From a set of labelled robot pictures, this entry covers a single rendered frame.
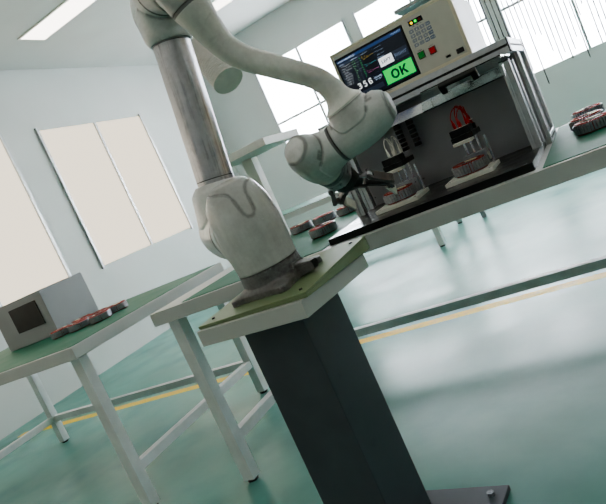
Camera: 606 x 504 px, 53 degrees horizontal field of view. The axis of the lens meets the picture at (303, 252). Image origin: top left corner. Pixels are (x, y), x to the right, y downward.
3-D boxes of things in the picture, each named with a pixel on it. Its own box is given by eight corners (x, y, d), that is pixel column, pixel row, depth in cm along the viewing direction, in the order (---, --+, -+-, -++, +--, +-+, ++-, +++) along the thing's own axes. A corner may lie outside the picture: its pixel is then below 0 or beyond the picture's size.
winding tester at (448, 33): (472, 53, 191) (447, -10, 189) (352, 112, 212) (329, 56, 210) (490, 53, 225) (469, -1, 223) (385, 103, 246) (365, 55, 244)
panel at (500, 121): (547, 138, 201) (513, 52, 197) (371, 207, 233) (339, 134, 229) (547, 138, 202) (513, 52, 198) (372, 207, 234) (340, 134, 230)
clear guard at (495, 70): (505, 75, 163) (497, 54, 162) (423, 113, 175) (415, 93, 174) (518, 71, 191) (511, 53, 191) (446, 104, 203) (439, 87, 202)
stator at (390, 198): (413, 196, 193) (408, 185, 193) (382, 208, 199) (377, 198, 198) (421, 189, 203) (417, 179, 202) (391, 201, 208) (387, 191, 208)
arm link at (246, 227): (246, 281, 138) (200, 194, 134) (229, 277, 155) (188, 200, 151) (306, 247, 142) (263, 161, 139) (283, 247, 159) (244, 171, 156)
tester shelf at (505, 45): (511, 50, 184) (505, 36, 183) (322, 140, 217) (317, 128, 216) (524, 50, 222) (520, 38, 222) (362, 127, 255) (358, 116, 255)
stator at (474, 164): (485, 168, 181) (480, 157, 181) (450, 182, 188) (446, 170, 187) (493, 161, 190) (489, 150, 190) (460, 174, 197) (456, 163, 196)
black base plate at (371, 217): (535, 170, 161) (532, 162, 160) (330, 246, 192) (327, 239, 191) (546, 145, 201) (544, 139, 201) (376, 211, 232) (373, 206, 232)
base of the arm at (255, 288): (299, 287, 133) (288, 265, 133) (231, 309, 147) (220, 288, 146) (337, 254, 148) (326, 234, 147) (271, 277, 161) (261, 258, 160)
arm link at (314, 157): (319, 196, 159) (359, 166, 154) (284, 177, 147) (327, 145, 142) (305, 164, 164) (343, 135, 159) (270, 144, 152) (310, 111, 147)
